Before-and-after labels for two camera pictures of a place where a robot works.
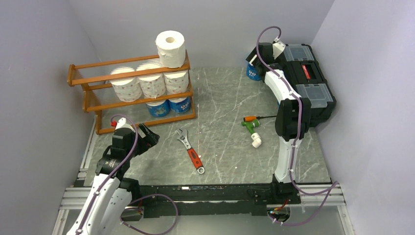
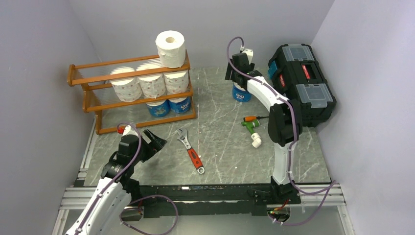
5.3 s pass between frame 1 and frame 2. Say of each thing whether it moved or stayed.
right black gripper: moved
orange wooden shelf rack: stayed
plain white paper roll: stayed
